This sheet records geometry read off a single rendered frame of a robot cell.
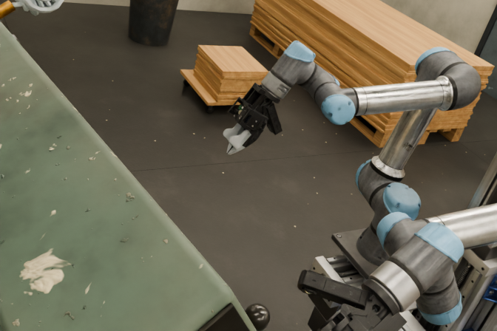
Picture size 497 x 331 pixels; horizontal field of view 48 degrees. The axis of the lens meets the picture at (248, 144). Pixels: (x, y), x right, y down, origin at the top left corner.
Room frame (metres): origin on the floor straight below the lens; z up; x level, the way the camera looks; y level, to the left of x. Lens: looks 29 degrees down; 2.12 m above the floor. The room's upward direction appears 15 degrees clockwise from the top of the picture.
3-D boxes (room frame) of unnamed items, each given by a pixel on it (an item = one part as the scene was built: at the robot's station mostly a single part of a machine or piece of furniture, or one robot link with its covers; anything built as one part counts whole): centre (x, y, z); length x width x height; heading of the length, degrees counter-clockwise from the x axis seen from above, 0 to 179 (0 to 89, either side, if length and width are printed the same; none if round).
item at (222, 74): (4.42, 0.36, 0.20); 0.61 x 0.51 x 0.40; 35
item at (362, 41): (5.59, -0.78, 0.39); 2.46 x 1.04 x 0.78; 35
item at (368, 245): (1.47, -0.49, 1.09); 0.15 x 0.15 x 0.10
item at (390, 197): (1.48, -0.49, 1.20); 0.13 x 0.12 x 0.14; 22
